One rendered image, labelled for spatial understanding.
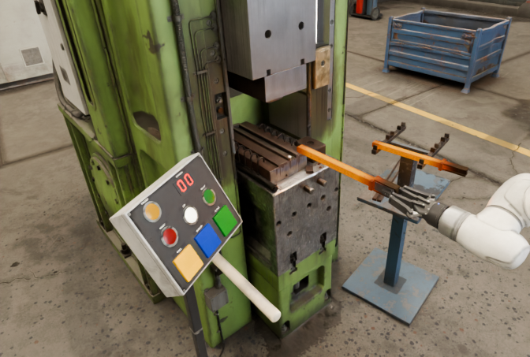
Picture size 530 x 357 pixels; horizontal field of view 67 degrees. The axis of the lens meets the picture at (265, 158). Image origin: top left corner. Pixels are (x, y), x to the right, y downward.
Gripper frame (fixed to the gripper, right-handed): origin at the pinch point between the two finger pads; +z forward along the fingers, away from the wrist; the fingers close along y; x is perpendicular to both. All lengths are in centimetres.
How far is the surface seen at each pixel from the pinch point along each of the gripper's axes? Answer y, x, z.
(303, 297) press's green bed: 3, -92, 41
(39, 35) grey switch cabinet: 15, -49, 580
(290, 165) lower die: -1.4, -10.7, 43.9
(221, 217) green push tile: -45, -4, 28
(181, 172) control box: -52, 12, 36
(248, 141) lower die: -4, -8, 69
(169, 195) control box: -59, 9, 32
